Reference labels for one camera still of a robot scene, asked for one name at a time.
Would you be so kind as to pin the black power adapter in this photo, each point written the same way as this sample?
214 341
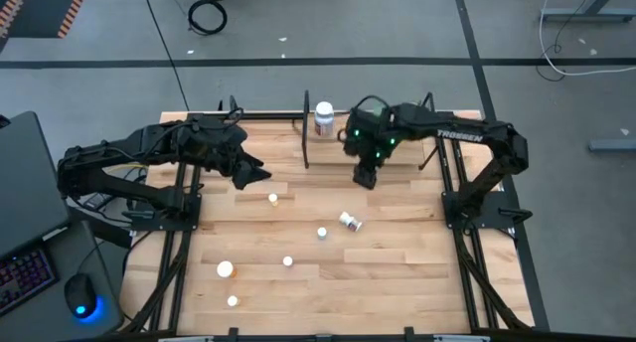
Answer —
97 201

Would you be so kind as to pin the black aluminium table frame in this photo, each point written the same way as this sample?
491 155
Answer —
175 302

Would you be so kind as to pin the black metal shelf frame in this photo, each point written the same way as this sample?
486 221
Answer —
305 143

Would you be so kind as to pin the dark grey side desk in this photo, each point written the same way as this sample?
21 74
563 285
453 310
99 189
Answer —
111 282

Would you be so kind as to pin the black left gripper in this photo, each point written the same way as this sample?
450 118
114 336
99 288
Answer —
218 145

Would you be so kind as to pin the large white medicine bottle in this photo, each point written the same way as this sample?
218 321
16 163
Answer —
324 114

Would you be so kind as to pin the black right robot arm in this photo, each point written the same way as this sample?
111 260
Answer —
467 133

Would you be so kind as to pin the small white-capped pill bottle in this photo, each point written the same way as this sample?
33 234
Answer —
232 300

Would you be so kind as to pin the black computer mouse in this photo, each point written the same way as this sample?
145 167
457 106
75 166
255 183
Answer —
79 294

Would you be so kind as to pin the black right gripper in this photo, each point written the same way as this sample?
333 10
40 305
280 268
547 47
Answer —
370 138

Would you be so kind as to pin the small yellow pill bottle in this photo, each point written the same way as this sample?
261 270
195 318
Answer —
272 198

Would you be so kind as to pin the orange striped black floor mat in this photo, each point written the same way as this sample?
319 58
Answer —
40 9

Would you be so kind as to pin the wooden shelf board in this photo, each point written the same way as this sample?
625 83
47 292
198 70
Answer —
328 153

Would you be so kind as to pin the grey metal floor foot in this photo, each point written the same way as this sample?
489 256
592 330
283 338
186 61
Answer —
613 144

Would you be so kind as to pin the small blue-label pill bottle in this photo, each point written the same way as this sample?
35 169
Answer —
322 231

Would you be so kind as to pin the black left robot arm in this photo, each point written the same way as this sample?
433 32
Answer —
99 155

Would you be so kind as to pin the small white pill bottle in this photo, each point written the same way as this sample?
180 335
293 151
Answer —
349 221

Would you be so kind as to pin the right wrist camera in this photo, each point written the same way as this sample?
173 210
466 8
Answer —
365 177

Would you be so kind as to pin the small pink pill bottle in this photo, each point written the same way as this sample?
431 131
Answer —
287 260

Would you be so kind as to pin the grey metal desk base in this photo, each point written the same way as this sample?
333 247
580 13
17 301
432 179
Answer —
586 15

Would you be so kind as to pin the backlit black keyboard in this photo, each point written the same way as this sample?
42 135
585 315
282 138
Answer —
25 277

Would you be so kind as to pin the orange bottle wide white cap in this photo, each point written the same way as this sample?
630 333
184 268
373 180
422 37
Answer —
225 269

